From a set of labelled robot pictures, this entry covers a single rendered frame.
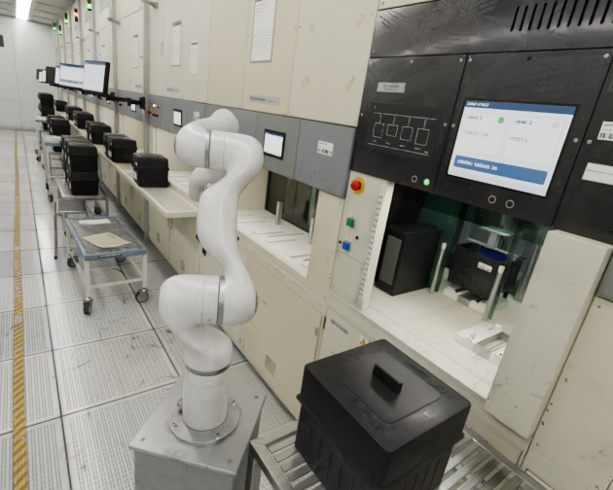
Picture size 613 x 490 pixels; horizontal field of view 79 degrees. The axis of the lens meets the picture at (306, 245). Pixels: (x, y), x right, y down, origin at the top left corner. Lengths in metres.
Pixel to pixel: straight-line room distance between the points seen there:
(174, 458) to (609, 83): 1.30
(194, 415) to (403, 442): 0.53
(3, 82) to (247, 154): 13.39
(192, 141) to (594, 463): 1.24
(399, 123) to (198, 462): 1.15
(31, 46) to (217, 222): 13.47
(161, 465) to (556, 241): 1.10
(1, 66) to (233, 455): 13.67
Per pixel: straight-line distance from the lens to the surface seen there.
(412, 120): 1.33
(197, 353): 0.96
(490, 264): 1.76
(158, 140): 4.09
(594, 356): 1.13
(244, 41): 2.36
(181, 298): 0.89
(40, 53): 14.26
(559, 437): 1.24
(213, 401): 1.05
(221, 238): 0.92
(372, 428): 0.84
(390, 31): 1.47
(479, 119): 1.19
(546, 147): 1.11
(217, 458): 1.08
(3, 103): 14.26
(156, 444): 1.11
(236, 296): 0.89
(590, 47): 1.13
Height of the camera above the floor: 1.58
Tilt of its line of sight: 19 degrees down
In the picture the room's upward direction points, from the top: 8 degrees clockwise
